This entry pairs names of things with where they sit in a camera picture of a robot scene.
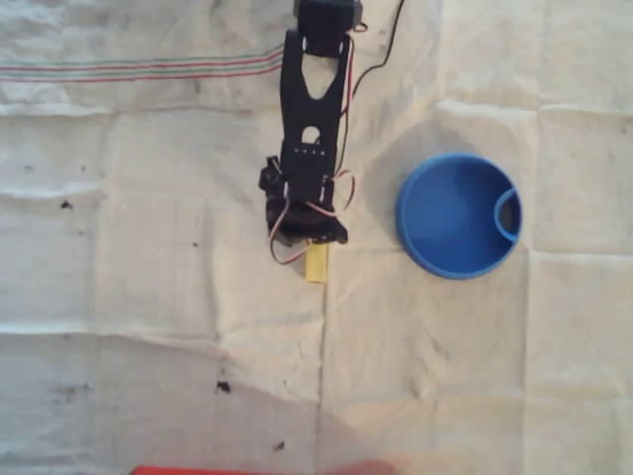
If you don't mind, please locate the red flat object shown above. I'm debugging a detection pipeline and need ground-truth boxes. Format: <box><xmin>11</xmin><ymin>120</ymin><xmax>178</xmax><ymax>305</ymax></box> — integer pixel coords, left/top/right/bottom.
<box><xmin>129</xmin><ymin>462</ymin><xmax>400</xmax><ymax>475</ymax></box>

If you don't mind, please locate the white red servo wire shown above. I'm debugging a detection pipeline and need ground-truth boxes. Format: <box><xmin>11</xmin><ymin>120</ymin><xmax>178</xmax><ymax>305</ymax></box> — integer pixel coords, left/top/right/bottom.
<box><xmin>268</xmin><ymin>195</ymin><xmax>342</xmax><ymax>267</ymax></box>
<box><xmin>331</xmin><ymin>42</ymin><xmax>359</xmax><ymax>215</ymax></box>

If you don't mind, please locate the white creased cloth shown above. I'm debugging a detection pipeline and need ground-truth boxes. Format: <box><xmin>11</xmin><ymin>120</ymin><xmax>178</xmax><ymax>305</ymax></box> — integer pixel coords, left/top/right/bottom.
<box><xmin>0</xmin><ymin>0</ymin><xmax>633</xmax><ymax>475</ymax></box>

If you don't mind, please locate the blue plastic bowl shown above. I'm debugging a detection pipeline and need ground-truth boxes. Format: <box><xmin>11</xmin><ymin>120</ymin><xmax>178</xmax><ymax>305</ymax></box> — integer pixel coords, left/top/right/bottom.
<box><xmin>395</xmin><ymin>152</ymin><xmax>524</xmax><ymax>282</ymax></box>

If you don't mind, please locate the yellow rectangular block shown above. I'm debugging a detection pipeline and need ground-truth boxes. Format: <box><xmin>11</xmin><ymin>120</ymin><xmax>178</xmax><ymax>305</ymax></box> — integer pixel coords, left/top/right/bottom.
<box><xmin>304</xmin><ymin>241</ymin><xmax>331</xmax><ymax>285</ymax></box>

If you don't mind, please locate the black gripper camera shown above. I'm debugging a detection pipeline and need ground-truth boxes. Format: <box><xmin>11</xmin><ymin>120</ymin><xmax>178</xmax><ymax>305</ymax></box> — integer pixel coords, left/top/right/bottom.
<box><xmin>255</xmin><ymin>154</ymin><xmax>287</xmax><ymax>200</ymax></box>

